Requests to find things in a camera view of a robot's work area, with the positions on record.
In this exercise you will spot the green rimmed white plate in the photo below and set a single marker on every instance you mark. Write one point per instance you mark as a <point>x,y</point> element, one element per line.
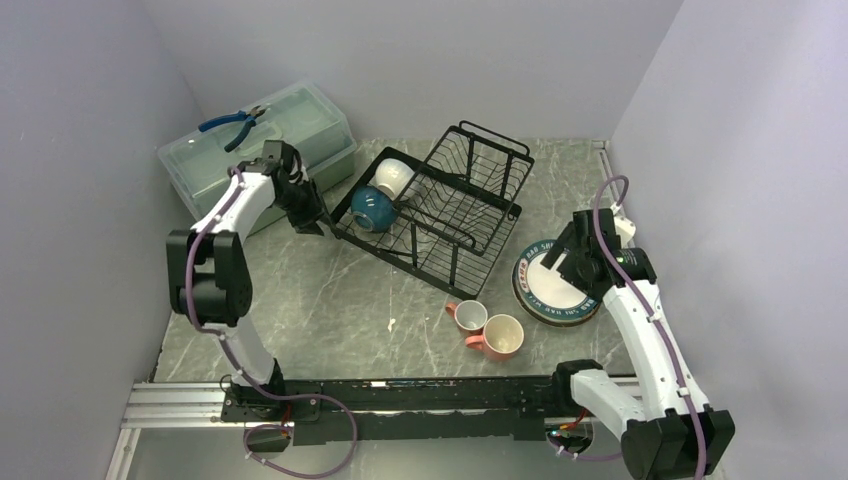
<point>545,283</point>

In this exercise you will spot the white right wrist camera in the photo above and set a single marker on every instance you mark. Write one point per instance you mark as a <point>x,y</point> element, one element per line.
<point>624,227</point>

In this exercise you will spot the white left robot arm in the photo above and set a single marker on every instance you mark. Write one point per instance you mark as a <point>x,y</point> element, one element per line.
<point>208,275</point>

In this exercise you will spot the dark blue tan bowl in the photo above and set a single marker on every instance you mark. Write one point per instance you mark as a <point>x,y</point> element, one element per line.
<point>372,210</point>

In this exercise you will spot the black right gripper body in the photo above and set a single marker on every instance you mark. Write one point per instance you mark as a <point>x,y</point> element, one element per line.
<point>572,262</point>

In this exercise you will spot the clear plastic storage box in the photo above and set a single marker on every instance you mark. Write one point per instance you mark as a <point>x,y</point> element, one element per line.
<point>299,114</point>

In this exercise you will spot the small pink mug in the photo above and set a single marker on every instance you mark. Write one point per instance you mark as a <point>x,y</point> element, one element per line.
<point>470,316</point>

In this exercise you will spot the large pink mug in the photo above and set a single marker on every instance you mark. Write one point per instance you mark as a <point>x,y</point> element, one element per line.
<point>500,339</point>

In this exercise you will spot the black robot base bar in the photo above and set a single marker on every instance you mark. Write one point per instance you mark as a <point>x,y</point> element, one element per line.
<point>523,408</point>

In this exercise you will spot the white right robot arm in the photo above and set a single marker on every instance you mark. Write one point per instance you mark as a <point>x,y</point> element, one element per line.
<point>670,431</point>

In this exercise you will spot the white ceramic bowl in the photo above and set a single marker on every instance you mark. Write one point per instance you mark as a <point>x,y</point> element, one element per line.
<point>392,177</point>

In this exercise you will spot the black wire dish rack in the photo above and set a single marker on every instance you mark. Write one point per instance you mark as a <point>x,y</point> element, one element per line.
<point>455,216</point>

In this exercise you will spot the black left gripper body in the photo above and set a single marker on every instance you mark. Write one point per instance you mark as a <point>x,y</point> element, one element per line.
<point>303,205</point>

